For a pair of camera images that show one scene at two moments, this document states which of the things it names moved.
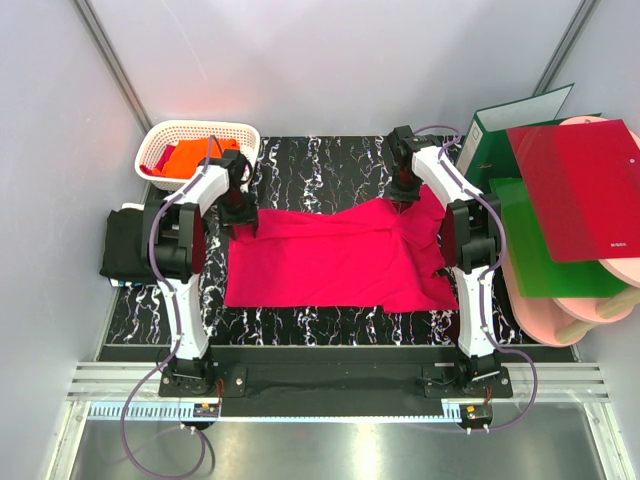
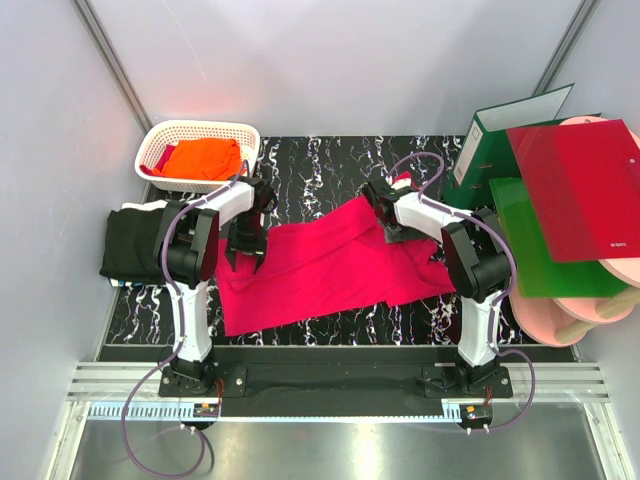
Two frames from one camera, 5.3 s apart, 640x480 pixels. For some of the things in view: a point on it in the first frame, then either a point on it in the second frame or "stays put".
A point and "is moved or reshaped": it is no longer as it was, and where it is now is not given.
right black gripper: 404,198 -> 393,237
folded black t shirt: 123,256 stays put
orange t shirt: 189,157 stays put
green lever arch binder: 488,153 stays put
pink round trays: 553,319 stays put
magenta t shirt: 358,253 is moved or reshaped
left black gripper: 247,217 -> 256,248
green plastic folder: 537,274 stays put
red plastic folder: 583,180 stays put
